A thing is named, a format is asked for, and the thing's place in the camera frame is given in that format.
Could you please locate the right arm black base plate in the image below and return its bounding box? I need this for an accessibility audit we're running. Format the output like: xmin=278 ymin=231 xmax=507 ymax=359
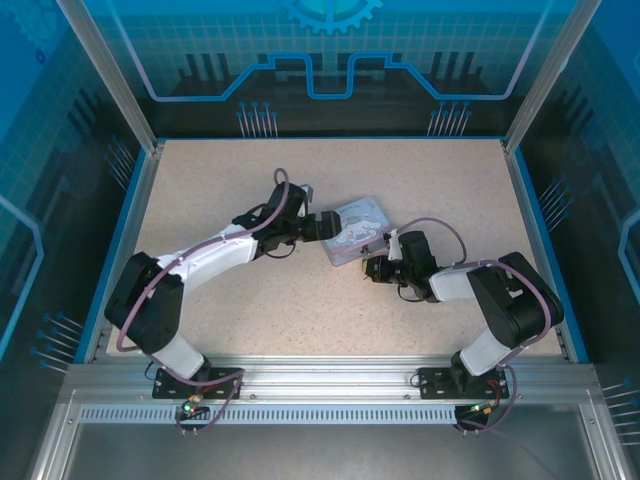
xmin=416 ymin=367 xmax=511 ymax=401

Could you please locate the lit cable connector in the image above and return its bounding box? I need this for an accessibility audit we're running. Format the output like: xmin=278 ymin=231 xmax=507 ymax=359
xmin=468 ymin=398 xmax=502 ymax=417
xmin=180 ymin=395 xmax=209 ymax=420

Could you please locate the aluminium frame post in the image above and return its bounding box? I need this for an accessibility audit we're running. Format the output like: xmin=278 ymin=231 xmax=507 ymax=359
xmin=501 ymin=0 xmax=602 ymax=155
xmin=55 ymin=0 xmax=167 ymax=154

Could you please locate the clear panel with gear print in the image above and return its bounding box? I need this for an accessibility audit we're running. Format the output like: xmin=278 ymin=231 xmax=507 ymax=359
xmin=79 ymin=0 xmax=557 ymax=139

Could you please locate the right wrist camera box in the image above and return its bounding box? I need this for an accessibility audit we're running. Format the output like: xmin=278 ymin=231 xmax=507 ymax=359
xmin=382 ymin=229 xmax=404 ymax=262

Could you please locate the aluminium mounting rail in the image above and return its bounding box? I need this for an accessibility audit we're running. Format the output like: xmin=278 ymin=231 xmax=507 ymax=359
xmin=63 ymin=354 xmax=602 ymax=402

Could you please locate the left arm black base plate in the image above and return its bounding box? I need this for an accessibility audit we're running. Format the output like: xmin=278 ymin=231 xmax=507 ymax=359
xmin=152 ymin=367 xmax=245 ymax=401

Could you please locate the slotted grey cable duct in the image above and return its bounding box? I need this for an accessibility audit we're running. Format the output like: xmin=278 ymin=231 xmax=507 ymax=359
xmin=78 ymin=405 xmax=465 ymax=426

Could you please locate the cartoon dog print tin box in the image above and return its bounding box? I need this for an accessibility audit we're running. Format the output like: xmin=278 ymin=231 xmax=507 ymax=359
xmin=319 ymin=195 xmax=397 ymax=269

